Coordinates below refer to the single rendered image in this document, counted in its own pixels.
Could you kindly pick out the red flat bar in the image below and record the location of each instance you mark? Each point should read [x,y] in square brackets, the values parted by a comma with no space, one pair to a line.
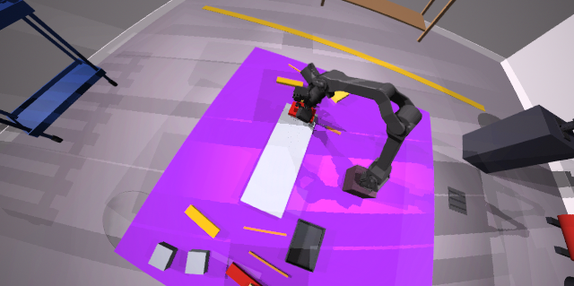
[239,276]

